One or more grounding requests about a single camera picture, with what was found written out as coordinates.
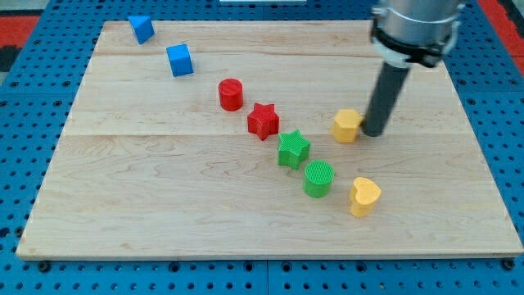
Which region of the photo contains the red cylinder block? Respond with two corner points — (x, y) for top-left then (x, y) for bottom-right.
(218, 78), (244, 111)

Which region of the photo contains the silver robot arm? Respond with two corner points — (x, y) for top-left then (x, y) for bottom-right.
(361, 0), (465, 137)

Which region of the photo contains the green star block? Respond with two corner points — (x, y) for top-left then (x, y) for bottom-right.
(277, 129), (310, 170)

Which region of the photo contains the wooden board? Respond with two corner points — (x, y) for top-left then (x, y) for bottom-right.
(17, 20), (523, 261)

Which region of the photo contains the yellow hexagon block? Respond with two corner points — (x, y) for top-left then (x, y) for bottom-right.
(332, 109), (363, 143)

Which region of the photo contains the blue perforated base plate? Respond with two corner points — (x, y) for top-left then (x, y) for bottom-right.
(1, 0), (523, 294)

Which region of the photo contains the red star block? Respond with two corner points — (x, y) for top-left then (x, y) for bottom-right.
(247, 102), (280, 141)

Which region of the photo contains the blue cube block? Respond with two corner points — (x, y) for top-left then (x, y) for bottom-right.
(166, 43), (193, 77)

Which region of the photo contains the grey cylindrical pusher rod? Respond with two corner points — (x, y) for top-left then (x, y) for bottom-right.
(362, 62), (410, 137)

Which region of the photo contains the green cylinder block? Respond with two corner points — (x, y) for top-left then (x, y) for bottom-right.
(303, 160), (335, 198)

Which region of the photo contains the blue triangular block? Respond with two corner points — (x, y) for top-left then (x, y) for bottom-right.
(128, 16), (155, 44)

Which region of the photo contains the yellow heart block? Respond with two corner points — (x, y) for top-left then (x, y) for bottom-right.
(349, 177), (382, 218)

